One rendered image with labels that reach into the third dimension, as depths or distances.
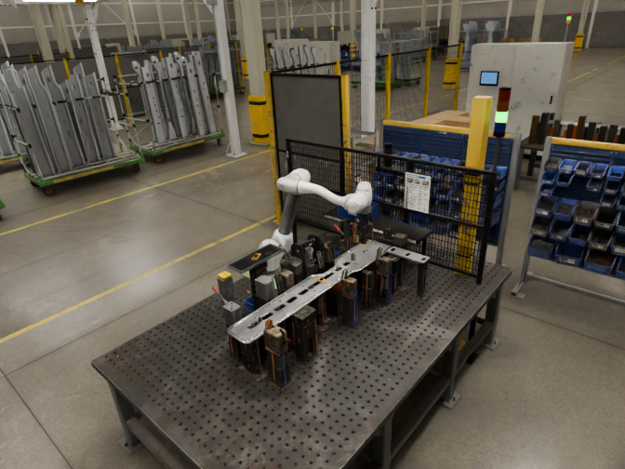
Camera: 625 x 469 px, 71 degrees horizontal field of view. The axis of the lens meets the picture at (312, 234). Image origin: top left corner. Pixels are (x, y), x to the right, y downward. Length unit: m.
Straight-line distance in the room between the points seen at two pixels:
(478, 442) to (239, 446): 1.63
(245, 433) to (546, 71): 7.88
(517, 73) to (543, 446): 6.94
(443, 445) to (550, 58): 7.08
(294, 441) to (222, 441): 0.34
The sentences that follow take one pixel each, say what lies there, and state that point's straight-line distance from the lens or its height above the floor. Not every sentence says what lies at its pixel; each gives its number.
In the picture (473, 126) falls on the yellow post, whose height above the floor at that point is 1.82.
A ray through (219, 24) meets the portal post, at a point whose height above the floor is 2.58.
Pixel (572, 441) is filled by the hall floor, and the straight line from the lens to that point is 3.48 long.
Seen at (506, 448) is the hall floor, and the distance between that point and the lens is 3.30.
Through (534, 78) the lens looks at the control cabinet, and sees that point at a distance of 9.01.
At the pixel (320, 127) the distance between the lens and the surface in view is 5.12.
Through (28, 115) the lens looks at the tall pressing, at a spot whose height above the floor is 1.34.
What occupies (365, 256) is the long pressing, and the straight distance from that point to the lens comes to 3.05.
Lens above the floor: 2.46
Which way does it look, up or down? 26 degrees down
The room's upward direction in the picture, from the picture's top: 3 degrees counter-clockwise
